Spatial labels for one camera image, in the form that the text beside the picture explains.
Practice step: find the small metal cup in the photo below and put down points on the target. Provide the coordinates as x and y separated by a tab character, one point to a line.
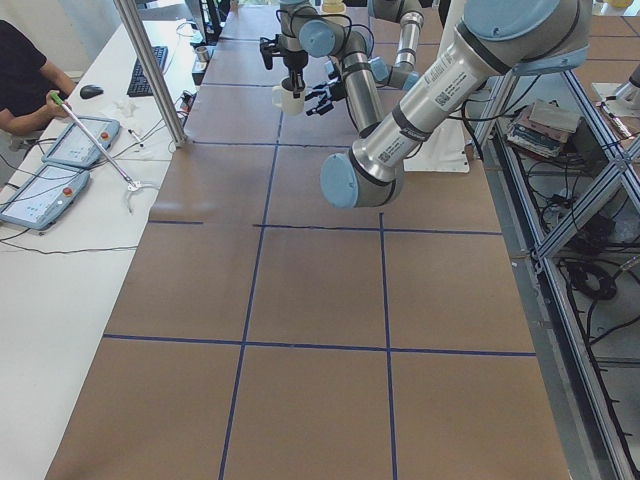
202	54

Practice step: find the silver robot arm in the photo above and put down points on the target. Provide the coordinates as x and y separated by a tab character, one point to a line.
405	50
491	38

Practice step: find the teach pendant lower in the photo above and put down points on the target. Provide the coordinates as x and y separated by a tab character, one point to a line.
39	202

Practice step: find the reacher grabber stick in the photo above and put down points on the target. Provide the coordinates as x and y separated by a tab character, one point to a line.
133	186

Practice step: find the aluminium profile post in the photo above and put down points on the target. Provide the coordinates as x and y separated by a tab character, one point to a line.
134	26

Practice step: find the teach pendant upper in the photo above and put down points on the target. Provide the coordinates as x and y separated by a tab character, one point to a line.
74	148

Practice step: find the seated person black shirt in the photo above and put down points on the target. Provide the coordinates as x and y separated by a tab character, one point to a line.
28	80

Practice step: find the white ribbed HOME mug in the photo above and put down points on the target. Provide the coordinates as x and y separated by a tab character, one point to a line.
286	99

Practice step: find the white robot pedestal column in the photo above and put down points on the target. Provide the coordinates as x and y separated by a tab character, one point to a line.
444	152

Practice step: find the stack of books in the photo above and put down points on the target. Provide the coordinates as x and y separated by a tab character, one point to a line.
543	128

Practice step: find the black computer mouse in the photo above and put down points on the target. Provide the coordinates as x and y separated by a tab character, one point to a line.
90	91

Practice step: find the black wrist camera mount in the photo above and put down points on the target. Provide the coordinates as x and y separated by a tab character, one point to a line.
269	50

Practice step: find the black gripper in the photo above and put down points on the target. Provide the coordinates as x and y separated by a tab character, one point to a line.
336	90
291	62

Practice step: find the teach pendant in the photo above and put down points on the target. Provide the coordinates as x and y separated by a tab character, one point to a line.
74	148
39	202

